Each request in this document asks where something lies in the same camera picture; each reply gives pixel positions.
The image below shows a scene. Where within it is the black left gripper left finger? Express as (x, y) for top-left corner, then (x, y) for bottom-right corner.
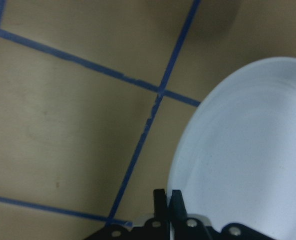
(86, 189), (170, 240)

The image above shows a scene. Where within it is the light blue plate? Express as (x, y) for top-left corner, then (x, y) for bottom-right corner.
(167, 57), (296, 240)

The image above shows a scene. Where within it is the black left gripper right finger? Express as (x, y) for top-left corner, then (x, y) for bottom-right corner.
(169, 189), (271, 240)

